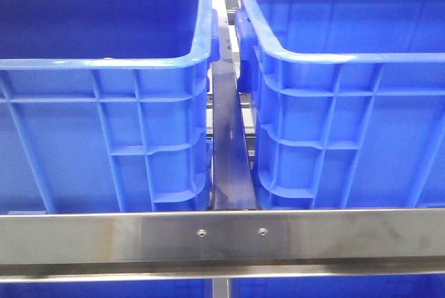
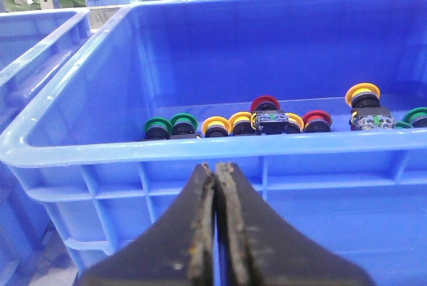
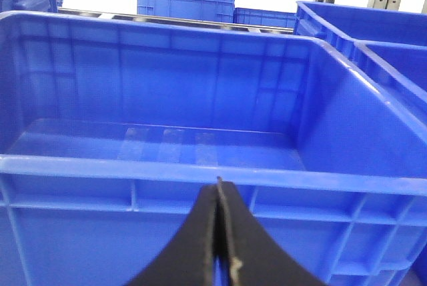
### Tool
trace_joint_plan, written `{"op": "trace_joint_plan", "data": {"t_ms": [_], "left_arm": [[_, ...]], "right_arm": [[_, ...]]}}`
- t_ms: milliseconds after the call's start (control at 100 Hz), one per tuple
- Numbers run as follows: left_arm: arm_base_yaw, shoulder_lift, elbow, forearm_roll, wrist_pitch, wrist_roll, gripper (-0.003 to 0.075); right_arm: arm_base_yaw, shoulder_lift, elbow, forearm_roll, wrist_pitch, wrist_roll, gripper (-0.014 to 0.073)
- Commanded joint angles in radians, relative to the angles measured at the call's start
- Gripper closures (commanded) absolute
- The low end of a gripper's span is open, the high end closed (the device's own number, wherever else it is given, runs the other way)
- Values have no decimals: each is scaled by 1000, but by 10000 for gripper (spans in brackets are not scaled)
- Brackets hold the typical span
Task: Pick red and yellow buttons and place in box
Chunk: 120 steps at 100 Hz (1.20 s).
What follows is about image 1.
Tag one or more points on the rail screw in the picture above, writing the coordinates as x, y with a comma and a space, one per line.
262, 231
201, 233

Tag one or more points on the blue plastic crate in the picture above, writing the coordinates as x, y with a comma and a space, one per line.
103, 105
349, 100

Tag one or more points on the left blue plastic crate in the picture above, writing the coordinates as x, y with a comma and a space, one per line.
103, 105

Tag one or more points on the steel front rack rail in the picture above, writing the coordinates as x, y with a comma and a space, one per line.
139, 246

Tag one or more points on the lower left blue crate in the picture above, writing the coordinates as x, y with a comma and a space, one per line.
162, 288

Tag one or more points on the steel centre divider bar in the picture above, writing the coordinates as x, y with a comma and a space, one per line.
232, 182

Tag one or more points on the right rail screw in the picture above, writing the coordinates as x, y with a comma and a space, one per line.
262, 231

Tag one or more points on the steel vertical rack post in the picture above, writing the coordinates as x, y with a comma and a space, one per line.
221, 288

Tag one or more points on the right blue plastic crate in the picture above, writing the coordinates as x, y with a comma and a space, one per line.
349, 100

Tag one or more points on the left rail screw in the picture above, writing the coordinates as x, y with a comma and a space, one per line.
201, 233

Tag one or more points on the lower right blue crate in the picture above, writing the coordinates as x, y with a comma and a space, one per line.
416, 285

